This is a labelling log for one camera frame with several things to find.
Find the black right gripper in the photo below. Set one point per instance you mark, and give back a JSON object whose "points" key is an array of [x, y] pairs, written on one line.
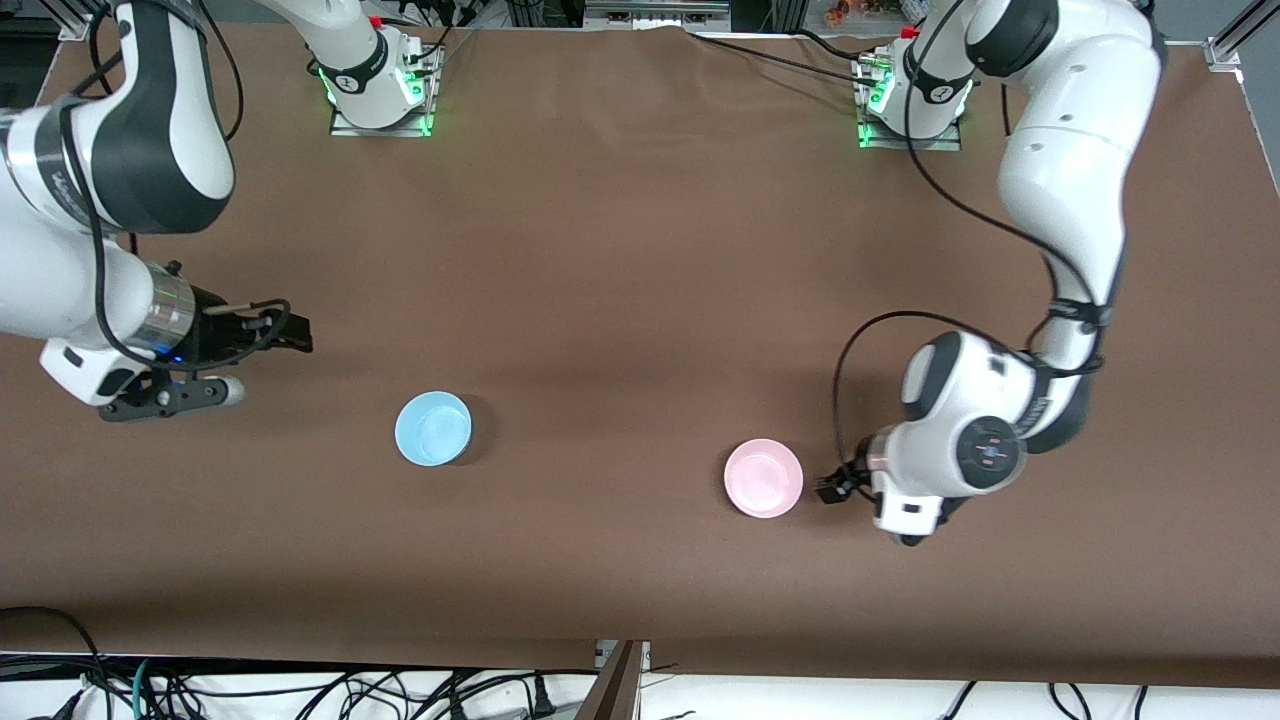
{"points": [[222, 333]]}

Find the pink bowl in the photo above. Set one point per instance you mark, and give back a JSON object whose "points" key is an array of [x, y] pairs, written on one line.
{"points": [[763, 478]]}

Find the light blue bowl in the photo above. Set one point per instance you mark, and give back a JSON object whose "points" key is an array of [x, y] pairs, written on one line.
{"points": [[433, 428]]}

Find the aluminium frame post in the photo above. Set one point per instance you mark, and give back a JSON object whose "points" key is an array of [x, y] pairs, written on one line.
{"points": [[615, 685]]}

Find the brown table cover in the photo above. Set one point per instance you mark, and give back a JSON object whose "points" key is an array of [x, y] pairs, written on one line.
{"points": [[640, 250]]}

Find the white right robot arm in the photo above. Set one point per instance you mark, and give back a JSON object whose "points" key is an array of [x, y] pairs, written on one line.
{"points": [[150, 150]]}

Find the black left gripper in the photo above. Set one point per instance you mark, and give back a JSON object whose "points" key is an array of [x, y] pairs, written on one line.
{"points": [[848, 480]]}

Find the metal corner bracket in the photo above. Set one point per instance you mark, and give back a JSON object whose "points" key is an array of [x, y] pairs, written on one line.
{"points": [[1222, 52], [78, 25]]}

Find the grey metal rail box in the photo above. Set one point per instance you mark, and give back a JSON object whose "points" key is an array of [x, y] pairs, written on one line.
{"points": [[655, 12]]}

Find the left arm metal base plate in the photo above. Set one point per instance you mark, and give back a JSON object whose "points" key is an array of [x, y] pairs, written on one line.
{"points": [[910, 145]]}

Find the black power plug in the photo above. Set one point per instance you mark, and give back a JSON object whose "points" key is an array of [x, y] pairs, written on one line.
{"points": [[541, 698]]}

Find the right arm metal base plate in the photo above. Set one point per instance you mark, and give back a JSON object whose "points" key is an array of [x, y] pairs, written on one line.
{"points": [[380, 132]]}

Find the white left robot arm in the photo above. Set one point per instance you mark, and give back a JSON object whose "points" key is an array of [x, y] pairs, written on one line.
{"points": [[1060, 170]]}

